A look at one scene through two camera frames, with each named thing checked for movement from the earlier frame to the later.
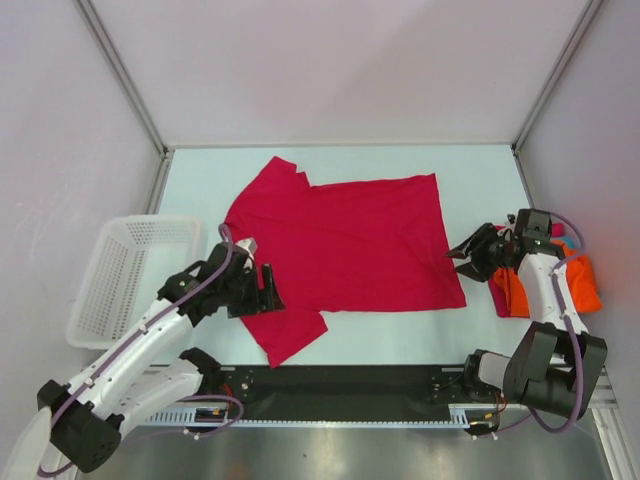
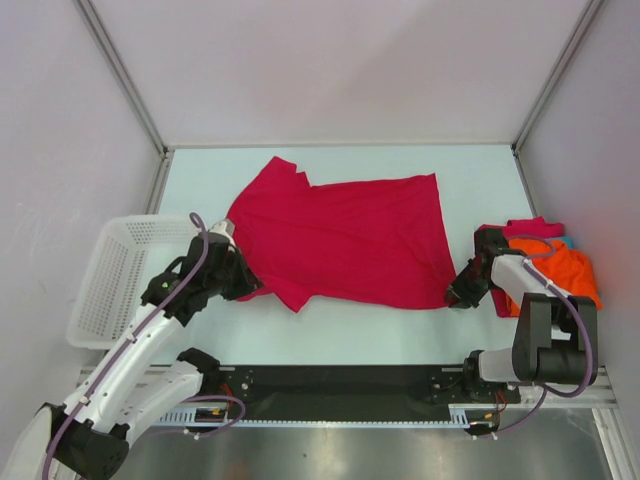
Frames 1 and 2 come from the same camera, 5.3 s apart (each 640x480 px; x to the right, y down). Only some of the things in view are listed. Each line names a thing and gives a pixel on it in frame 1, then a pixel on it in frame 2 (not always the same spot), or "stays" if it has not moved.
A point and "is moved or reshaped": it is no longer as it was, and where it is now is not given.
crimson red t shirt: (365, 245) is moved or reshaped
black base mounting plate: (343, 392) stays
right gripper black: (475, 243) → (464, 297)
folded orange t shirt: (580, 276) stays
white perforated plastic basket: (134, 261) stays
